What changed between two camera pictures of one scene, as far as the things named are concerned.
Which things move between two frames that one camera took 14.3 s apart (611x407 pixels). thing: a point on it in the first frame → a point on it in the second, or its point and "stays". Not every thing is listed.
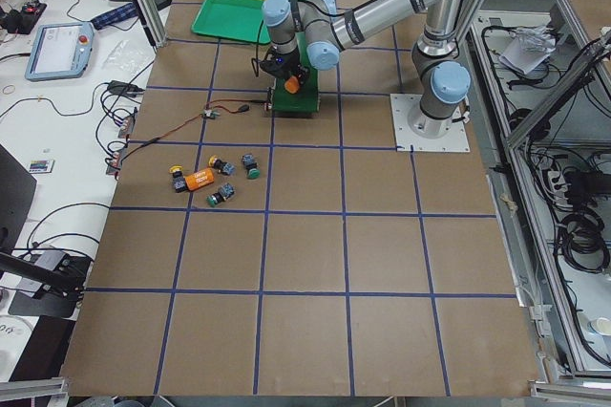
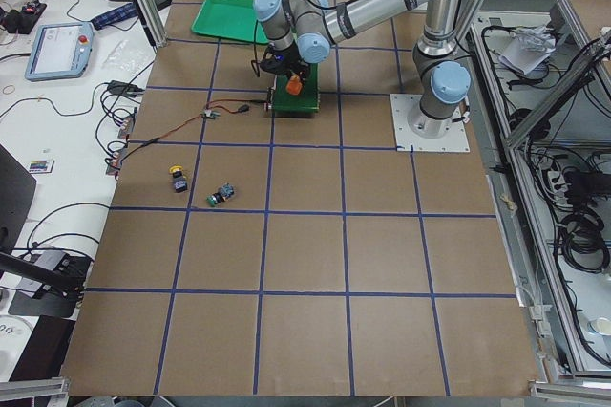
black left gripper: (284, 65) stays
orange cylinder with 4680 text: (200, 179) → (294, 85)
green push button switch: (226, 191) stays
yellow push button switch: (179, 178) stays
